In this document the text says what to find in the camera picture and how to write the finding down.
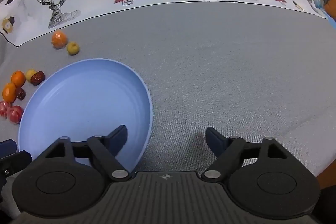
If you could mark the red date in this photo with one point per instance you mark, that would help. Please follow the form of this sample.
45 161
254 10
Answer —
20 93
37 78

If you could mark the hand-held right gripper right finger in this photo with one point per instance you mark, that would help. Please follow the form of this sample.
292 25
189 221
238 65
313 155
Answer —
212 138

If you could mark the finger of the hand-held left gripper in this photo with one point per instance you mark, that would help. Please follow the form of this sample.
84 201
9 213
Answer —
9 145

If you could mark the pink red fruit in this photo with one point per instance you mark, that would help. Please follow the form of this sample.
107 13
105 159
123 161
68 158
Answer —
3 108
14 114

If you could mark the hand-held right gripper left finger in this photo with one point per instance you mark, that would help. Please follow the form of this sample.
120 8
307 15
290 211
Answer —
121 136

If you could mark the small yellow fruit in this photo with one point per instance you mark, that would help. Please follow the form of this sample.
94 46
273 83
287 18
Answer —
30 74

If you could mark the orange tangerine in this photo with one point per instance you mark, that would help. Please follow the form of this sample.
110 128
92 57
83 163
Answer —
9 92
18 79

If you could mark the orange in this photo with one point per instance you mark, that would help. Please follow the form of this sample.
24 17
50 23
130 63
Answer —
58 39

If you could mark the small yellow apple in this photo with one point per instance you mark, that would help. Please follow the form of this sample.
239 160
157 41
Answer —
73 48

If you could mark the blue plate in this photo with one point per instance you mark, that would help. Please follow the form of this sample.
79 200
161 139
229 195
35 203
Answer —
84 100

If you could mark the grey printed blanket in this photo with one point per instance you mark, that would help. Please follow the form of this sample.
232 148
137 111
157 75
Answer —
199 61

